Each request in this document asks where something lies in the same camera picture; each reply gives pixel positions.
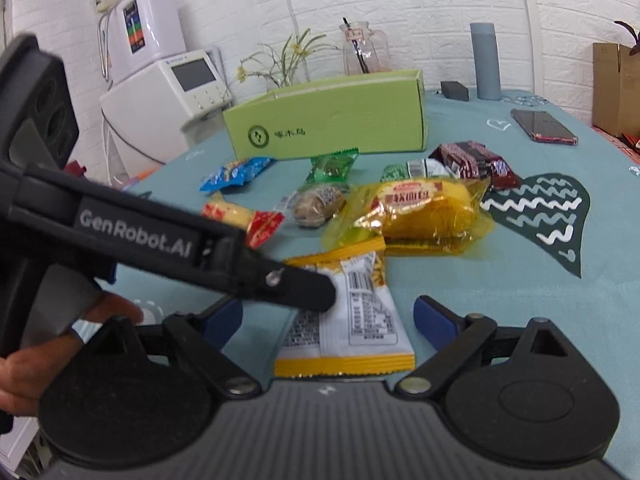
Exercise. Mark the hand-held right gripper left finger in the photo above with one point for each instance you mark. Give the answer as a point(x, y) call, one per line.
point(227, 317)

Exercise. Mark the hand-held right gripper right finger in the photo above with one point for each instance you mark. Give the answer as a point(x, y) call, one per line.
point(435, 320)

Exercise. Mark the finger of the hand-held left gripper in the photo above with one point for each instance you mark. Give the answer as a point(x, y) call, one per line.
point(300, 287)

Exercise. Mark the white yellow seed packet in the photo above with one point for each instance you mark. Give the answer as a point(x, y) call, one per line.
point(360, 320)

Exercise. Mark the clear round cake packet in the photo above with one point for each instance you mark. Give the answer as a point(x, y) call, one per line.
point(317, 205)

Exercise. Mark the red yellow candy packet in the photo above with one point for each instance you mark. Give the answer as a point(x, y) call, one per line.
point(232, 214)

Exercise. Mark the yellow bread packet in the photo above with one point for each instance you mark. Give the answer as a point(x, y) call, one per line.
point(425, 210)

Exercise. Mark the green cake packet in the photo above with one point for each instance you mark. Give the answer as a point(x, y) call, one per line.
point(332, 166)

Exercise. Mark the blue snack packet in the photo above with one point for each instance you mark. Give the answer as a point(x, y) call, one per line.
point(235, 174)

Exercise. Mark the green white snack packet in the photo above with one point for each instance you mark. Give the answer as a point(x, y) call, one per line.
point(415, 168)

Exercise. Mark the dark brown snack packet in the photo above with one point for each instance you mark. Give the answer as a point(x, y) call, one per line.
point(472, 160)

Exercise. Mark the green cardboard box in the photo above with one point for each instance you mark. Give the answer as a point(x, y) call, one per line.
point(325, 120)

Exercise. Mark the person's left hand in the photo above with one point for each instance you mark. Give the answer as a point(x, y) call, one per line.
point(45, 365)

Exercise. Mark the red kettle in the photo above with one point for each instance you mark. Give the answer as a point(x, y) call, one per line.
point(80, 169)

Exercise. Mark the white machine with screen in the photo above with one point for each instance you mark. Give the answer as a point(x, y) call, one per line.
point(145, 115)

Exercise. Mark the white water purifier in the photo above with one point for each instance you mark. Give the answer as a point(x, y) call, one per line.
point(150, 25)

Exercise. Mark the smartphone in red case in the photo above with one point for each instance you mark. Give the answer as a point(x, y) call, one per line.
point(542, 126)

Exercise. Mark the glass vase with flowers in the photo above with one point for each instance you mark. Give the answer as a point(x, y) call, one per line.
point(287, 62)

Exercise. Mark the small black box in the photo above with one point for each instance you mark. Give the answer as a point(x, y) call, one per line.
point(455, 91)

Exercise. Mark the black stick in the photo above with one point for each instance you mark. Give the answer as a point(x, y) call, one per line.
point(357, 47)

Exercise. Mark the glass pitcher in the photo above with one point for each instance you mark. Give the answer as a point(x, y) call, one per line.
point(375, 50)

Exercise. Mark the grey bottle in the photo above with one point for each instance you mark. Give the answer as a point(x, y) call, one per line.
point(485, 60)

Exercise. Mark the brown cardboard box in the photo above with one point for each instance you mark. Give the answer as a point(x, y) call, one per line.
point(612, 90)

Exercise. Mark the dried dark flower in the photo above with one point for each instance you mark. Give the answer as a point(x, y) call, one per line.
point(631, 35)

